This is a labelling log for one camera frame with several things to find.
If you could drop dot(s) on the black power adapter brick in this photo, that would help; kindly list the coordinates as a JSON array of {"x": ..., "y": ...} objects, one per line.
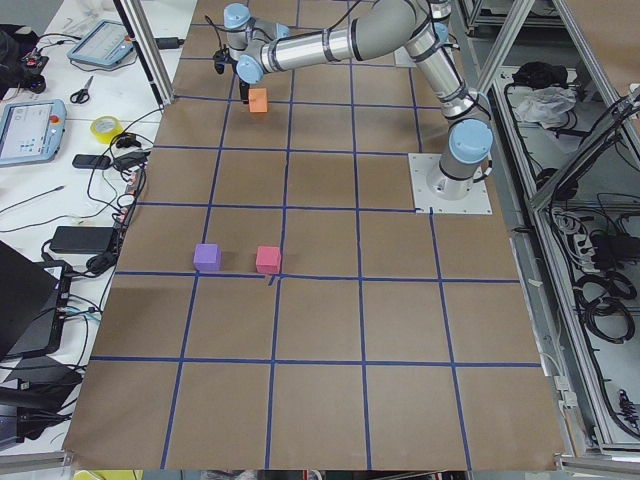
[{"x": 81, "y": 239}]

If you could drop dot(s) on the yellow tape roll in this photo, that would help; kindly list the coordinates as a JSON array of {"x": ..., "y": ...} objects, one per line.
[{"x": 106, "y": 128}]

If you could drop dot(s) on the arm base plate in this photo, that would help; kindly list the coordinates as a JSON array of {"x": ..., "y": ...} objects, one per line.
[
  {"x": 402, "y": 59},
  {"x": 435, "y": 193}
]

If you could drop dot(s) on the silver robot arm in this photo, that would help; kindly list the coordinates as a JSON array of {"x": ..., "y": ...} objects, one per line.
[{"x": 254, "y": 47}]

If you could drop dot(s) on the black laptop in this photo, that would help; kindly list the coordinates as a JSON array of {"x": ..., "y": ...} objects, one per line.
[{"x": 33, "y": 298}]

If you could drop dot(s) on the teach pendant tablet near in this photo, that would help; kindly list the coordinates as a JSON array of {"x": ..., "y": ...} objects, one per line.
[{"x": 31, "y": 132}]

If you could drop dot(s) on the black handled scissors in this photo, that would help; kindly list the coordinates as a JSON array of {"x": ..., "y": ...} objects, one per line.
[{"x": 82, "y": 95}]

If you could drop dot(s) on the aluminium frame post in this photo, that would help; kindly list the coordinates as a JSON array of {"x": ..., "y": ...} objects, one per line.
[{"x": 136, "y": 23}]

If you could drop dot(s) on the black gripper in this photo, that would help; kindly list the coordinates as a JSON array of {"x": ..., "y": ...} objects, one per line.
[{"x": 243, "y": 90}]

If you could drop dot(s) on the red foam cube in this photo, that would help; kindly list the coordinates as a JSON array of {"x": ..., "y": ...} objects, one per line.
[{"x": 268, "y": 260}]

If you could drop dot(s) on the purple foam cube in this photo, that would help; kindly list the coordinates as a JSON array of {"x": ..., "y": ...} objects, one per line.
[{"x": 207, "y": 257}]

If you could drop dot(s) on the teach pendant tablet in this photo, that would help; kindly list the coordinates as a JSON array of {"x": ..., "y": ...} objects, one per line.
[
  {"x": 105, "y": 46},
  {"x": 31, "y": 132}
]

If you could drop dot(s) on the orange foam cube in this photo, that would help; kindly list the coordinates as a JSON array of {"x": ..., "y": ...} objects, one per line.
[{"x": 258, "y": 100}]

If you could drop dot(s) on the teach pendant tablet far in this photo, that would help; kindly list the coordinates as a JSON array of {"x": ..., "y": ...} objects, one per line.
[{"x": 105, "y": 46}]

